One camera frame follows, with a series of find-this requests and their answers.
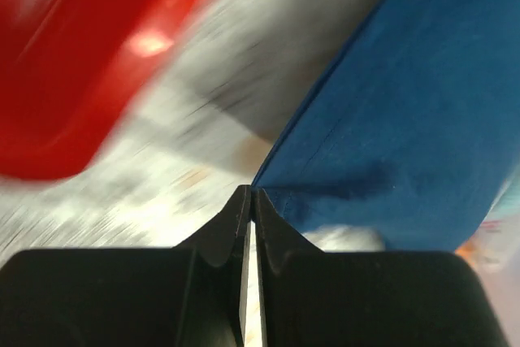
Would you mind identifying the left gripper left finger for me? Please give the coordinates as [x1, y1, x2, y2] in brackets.
[1, 185, 252, 346]

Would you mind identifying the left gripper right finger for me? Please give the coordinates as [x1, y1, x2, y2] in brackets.
[252, 190, 508, 347]

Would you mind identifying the dark blue t shirt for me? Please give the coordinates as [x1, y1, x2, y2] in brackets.
[253, 0, 519, 251]

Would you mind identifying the floral table mat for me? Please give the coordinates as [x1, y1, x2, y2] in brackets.
[1, 0, 519, 345]

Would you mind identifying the red plastic bin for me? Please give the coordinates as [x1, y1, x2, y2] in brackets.
[1, 0, 197, 180]

